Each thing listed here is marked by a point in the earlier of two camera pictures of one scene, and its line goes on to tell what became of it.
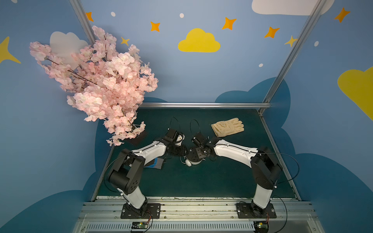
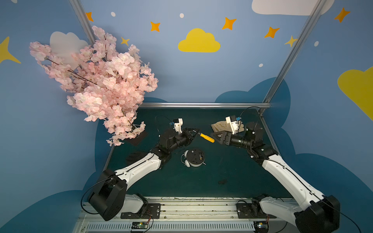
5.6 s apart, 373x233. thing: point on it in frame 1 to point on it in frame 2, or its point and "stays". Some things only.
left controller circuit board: [139, 225] stays
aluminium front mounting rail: [197, 216] stays
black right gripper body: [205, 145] to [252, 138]
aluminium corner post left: [87, 27] stays
